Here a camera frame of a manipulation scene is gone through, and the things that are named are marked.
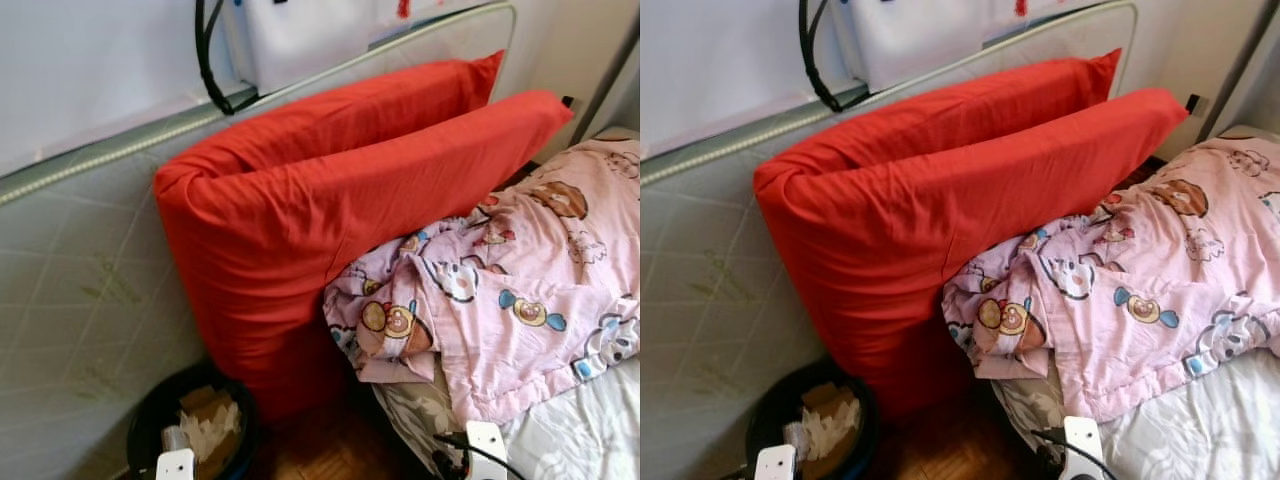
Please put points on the black round trash bin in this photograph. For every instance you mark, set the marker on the black round trash bin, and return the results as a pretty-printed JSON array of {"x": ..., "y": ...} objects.
[
  {"x": 150, "y": 410},
  {"x": 765, "y": 405}
]

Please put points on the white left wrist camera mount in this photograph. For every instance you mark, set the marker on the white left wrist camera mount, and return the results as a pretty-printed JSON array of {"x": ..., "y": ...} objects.
[
  {"x": 776, "y": 464},
  {"x": 176, "y": 466}
]

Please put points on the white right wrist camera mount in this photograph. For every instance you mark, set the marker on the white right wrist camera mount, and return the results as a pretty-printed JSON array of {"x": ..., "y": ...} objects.
[
  {"x": 487, "y": 450},
  {"x": 1083, "y": 448}
]

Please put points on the red folded cushion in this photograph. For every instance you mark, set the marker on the red folded cushion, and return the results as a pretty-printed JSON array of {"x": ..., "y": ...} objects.
[
  {"x": 930, "y": 200},
  {"x": 330, "y": 200}
]

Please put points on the pink cartoon print quilt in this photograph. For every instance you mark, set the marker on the pink cartoon print quilt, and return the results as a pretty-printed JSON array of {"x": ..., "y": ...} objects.
[
  {"x": 1150, "y": 270},
  {"x": 530, "y": 270}
]

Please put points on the brown cardboard piece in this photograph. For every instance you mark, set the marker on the brown cardboard piece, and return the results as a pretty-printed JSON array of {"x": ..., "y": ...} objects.
[
  {"x": 825, "y": 398},
  {"x": 205, "y": 400}
]

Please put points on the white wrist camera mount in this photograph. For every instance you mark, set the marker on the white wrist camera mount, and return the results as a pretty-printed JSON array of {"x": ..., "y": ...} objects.
[
  {"x": 176, "y": 466},
  {"x": 776, "y": 464},
  {"x": 1083, "y": 448},
  {"x": 487, "y": 450}
]

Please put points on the crumpled white tissue paper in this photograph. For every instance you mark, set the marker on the crumpled white tissue paper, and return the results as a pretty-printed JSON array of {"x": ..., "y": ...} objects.
[
  {"x": 215, "y": 432},
  {"x": 828, "y": 432}
]

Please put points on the white hanging bag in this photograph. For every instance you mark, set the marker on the white hanging bag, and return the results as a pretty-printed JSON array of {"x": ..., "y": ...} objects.
[
  {"x": 920, "y": 35},
  {"x": 310, "y": 40}
]

